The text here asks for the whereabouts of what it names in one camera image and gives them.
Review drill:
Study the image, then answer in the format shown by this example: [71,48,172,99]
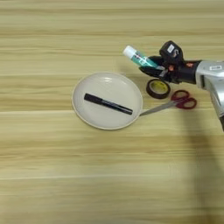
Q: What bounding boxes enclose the green and white glue stick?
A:
[122,45,160,70]

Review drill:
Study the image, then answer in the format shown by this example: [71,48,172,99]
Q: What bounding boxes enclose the black box with white label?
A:
[158,40,186,67]

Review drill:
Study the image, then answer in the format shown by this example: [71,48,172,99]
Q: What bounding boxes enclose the black and yellow tape roll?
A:
[145,78,172,100]

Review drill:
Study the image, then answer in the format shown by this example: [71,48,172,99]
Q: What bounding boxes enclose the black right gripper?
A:
[138,55,203,86]

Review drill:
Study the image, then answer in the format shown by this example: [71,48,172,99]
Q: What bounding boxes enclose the black marker pen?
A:
[83,93,134,116]

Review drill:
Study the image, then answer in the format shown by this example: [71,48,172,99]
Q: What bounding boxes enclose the cream round plate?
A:
[71,71,144,131]

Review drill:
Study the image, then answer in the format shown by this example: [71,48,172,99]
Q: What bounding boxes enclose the red handled scissors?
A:
[139,89,198,117]

